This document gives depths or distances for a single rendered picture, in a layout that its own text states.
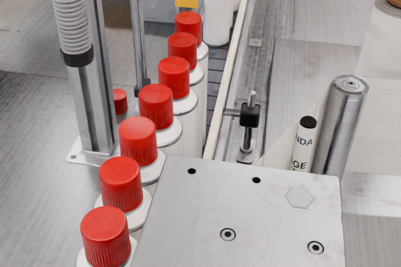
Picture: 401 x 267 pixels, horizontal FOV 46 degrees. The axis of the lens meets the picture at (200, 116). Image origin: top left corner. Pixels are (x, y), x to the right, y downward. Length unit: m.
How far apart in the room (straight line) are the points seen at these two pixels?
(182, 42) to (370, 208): 0.32
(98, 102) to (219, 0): 0.31
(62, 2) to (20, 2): 2.78
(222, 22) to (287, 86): 0.18
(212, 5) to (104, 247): 0.61
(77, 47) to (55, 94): 0.41
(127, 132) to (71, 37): 0.13
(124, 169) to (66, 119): 0.47
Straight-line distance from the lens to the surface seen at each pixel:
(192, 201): 0.28
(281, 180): 0.30
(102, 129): 0.73
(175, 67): 0.49
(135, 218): 0.40
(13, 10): 3.17
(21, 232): 0.70
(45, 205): 0.72
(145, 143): 0.41
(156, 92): 0.46
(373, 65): 0.74
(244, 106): 0.71
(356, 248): 0.62
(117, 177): 0.38
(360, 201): 0.67
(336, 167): 0.58
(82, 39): 0.51
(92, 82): 0.68
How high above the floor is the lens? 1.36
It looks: 39 degrees down
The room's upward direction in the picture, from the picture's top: 1 degrees clockwise
